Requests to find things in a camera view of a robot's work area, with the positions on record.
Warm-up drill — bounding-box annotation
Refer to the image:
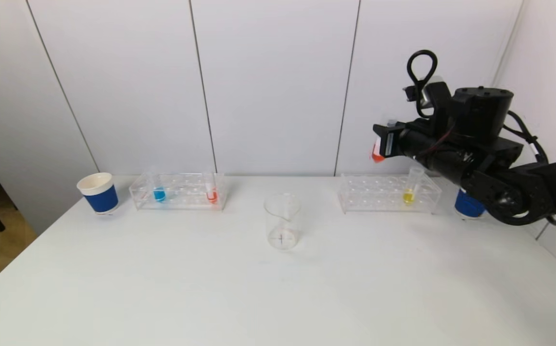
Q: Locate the clear acrylic test tube rack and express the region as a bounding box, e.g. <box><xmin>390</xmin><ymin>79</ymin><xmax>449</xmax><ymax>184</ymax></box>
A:
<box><xmin>338</xmin><ymin>173</ymin><xmax>442</xmax><ymax>215</ymax></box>
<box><xmin>129</xmin><ymin>173</ymin><xmax>227</xmax><ymax>212</ymax></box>

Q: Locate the test tube with yellow liquid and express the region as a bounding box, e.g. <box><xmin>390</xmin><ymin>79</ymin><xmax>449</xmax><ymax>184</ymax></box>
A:
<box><xmin>401</xmin><ymin>166</ymin><xmax>425</xmax><ymax>206</ymax></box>

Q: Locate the clear glass beaker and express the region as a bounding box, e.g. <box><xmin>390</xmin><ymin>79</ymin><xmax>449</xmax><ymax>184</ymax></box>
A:
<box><xmin>264</xmin><ymin>193</ymin><xmax>302</xmax><ymax>251</ymax></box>

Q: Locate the test tube with blue liquid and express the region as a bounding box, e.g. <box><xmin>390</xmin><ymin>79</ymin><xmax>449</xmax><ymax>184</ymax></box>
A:
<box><xmin>147</xmin><ymin>167</ymin><xmax>167</xmax><ymax>203</ymax></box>

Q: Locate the black camera cable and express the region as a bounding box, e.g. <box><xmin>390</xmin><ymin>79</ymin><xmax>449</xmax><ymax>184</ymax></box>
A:
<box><xmin>406</xmin><ymin>49</ymin><xmax>439</xmax><ymax>119</ymax></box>

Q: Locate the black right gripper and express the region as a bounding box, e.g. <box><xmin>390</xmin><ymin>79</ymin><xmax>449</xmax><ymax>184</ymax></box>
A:
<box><xmin>372</xmin><ymin>122</ymin><xmax>430</xmax><ymax>164</ymax></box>

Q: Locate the test tube with red liquid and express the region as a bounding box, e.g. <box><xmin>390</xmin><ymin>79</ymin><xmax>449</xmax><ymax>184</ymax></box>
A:
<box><xmin>204</xmin><ymin>168</ymin><xmax>219</xmax><ymax>205</ymax></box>
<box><xmin>370</xmin><ymin>118</ymin><xmax>400</xmax><ymax>163</ymax></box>

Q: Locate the blue and white paper cup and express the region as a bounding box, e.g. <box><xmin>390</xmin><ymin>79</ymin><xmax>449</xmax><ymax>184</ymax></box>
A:
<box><xmin>76</xmin><ymin>172</ymin><xmax>119</xmax><ymax>215</ymax></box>
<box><xmin>454</xmin><ymin>187</ymin><xmax>487</xmax><ymax>220</ymax></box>

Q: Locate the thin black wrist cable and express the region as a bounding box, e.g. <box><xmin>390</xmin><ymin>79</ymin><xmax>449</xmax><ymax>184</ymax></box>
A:
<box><xmin>502</xmin><ymin>110</ymin><xmax>549</xmax><ymax>167</ymax></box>

